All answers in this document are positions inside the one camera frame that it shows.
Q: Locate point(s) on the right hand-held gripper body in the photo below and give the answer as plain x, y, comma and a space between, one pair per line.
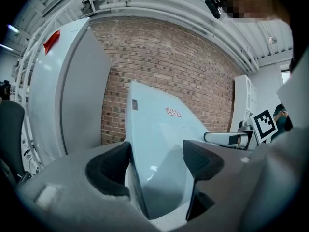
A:
264, 127

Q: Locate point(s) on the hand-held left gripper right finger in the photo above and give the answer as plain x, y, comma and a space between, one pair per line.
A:
229, 190

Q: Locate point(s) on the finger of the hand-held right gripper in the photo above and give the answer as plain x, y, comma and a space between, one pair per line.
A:
217, 138

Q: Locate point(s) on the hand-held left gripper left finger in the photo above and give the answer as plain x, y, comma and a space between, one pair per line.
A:
72, 190

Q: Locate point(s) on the light blue panel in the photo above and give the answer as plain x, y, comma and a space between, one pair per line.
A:
157, 129

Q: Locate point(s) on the white open shelf unit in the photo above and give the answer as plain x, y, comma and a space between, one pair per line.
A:
241, 100

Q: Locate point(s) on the window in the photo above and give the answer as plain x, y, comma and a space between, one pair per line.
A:
286, 77

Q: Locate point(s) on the black mesh office chair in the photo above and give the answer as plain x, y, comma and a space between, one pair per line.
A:
10, 129

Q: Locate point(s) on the small ceiling spot lamp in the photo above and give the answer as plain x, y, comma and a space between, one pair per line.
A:
272, 40

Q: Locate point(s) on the tall grey cabinet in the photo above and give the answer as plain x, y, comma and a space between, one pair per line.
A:
79, 93

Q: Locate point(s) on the person's head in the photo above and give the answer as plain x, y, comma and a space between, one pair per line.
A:
248, 1

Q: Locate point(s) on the white metal shelving rack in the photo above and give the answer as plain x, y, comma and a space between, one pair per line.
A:
24, 64

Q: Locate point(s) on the red paper ornament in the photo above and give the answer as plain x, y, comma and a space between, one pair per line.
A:
51, 42

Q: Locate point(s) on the ceiling light panel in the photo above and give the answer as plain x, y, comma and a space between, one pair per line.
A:
12, 28
6, 47

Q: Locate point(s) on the black head-worn camera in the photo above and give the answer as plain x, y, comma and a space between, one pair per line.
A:
213, 5

